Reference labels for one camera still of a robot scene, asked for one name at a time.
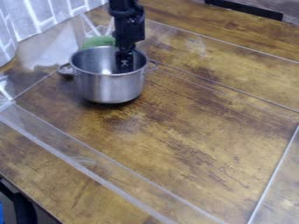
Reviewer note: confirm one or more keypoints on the pink handled spoon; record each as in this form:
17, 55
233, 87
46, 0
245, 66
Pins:
65, 69

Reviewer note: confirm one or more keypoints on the green bumpy toy vegetable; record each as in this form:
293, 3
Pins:
97, 41

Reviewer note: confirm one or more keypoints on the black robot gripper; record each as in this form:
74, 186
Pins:
128, 13

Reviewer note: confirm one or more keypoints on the black bar at back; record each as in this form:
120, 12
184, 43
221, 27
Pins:
245, 9

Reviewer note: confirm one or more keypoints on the stainless steel pot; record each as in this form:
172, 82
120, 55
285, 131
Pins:
100, 83

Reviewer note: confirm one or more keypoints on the grey white patterned curtain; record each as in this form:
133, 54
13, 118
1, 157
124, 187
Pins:
28, 17

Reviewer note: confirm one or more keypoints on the clear acrylic barrier panel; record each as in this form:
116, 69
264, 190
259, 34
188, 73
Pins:
98, 163

